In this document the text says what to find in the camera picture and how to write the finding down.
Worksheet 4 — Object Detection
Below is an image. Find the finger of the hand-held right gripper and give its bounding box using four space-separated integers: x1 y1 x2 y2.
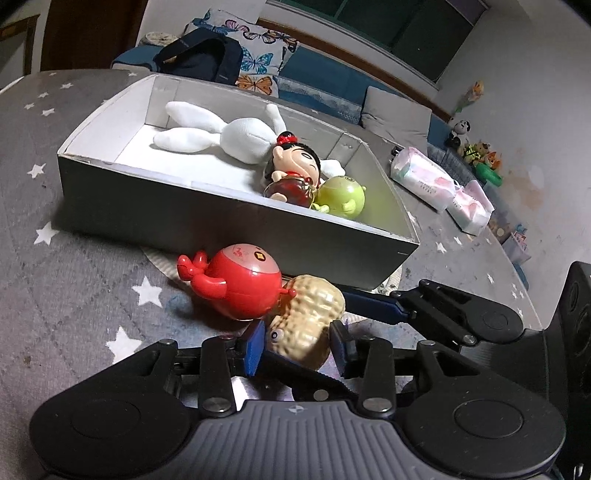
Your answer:
259 348 359 402
344 279 491 348

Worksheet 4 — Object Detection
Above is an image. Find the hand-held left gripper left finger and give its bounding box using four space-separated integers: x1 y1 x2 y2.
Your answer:
108 320 267 418

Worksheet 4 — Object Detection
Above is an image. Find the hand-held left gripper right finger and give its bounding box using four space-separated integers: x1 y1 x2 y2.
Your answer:
328 320 485 414

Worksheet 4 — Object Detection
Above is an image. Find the beige peanut toy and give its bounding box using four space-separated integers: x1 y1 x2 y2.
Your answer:
265 274 346 372

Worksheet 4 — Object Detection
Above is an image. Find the red round plastic toy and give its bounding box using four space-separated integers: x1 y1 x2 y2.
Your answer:
176 243 298 321

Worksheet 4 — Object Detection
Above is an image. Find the green round plastic toy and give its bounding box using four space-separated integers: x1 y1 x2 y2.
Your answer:
310 174 369 219

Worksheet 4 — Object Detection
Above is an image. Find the grey cardboard box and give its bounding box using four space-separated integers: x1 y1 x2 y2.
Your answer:
57 74 421 291

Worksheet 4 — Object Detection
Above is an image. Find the cartoon boy doll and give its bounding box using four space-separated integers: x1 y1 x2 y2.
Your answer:
263 130 321 208

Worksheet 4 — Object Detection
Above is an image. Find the white plush rabbit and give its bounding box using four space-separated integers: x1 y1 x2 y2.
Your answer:
152 100 345 178

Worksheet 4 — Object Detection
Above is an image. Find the clear plastic storage box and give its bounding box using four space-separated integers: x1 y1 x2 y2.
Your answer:
489 217 532 267

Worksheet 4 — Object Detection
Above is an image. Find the large pink tissue pack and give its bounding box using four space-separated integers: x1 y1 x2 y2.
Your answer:
390 147 458 212

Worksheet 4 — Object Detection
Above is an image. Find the small pink tissue pack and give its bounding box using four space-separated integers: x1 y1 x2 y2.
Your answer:
447 180 496 236

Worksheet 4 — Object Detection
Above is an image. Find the green plush toy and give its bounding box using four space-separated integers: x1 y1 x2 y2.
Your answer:
475 162 503 185

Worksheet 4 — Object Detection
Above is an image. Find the grey pillow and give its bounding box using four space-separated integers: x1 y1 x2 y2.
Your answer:
360 85 432 144

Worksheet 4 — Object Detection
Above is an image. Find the panda plush toy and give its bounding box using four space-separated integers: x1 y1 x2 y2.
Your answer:
447 117 472 151

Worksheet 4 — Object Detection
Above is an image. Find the grey star-print tablecloth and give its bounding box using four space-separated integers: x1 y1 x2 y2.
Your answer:
0 69 543 462

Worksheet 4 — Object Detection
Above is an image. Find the blue sofa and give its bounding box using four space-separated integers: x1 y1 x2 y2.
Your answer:
111 41 462 153

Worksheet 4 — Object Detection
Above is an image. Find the artificial flower decoration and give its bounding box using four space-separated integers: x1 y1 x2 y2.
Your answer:
455 80 485 116

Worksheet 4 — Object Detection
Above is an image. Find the butterfly print pillow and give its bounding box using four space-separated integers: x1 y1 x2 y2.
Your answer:
182 8 300 97

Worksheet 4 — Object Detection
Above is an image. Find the dark window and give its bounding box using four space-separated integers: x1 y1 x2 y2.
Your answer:
265 0 490 84

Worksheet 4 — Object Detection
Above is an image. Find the dark blue backpack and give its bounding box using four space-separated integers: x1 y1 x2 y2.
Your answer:
154 36 245 85

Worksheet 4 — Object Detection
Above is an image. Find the beige round cushion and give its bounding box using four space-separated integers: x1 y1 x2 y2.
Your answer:
141 31 178 47

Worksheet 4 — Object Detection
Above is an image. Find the brown wooden door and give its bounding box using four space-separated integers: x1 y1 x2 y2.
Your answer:
41 0 148 72

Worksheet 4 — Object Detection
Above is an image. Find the brown wooden desk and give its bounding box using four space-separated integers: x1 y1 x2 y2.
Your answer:
0 14 40 88

